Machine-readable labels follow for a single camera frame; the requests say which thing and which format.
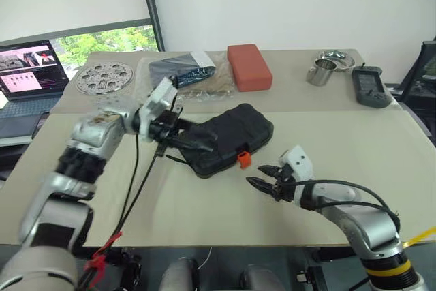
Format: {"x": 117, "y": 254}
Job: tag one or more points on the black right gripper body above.
{"x": 284, "y": 185}

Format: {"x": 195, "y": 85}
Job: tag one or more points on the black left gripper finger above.
{"x": 192, "y": 145}
{"x": 199, "y": 132}

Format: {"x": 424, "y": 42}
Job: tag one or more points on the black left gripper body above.
{"x": 165, "y": 127}

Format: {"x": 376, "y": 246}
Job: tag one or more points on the black plastic tool case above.
{"x": 238, "y": 127}

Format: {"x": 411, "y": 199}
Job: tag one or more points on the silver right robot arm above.
{"x": 371, "y": 223}

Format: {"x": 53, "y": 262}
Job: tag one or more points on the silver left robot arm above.
{"x": 102, "y": 124}

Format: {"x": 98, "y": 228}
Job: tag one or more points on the orange case latch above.
{"x": 244, "y": 159}

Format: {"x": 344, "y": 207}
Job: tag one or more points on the clear plastic bag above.
{"x": 218, "y": 83}

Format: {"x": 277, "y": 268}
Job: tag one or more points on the dark blue folded cloth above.
{"x": 167, "y": 69}

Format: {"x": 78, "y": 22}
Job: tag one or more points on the round perforated metal plate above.
{"x": 102, "y": 78}

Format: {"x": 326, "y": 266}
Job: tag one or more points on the red orange rectangular box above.
{"x": 248, "y": 66}

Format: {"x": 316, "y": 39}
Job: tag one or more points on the silver rounded robot body part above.
{"x": 260, "y": 279}
{"x": 182, "y": 275}

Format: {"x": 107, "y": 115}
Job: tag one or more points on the steel cup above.
{"x": 320, "y": 74}

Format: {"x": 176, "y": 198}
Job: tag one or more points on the black handheld remote controller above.
{"x": 369, "y": 90}

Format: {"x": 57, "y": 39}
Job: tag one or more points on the shiny metal bowl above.
{"x": 340, "y": 61}

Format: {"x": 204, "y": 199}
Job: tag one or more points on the open laptop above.
{"x": 27, "y": 66}

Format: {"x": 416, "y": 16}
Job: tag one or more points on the black mesh office chair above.
{"x": 422, "y": 73}

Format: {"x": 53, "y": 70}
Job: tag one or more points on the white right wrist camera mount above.
{"x": 301, "y": 165}

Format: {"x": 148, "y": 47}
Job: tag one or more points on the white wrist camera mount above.
{"x": 301, "y": 165}
{"x": 158, "y": 98}

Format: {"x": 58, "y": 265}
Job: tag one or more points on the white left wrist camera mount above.
{"x": 158, "y": 98}

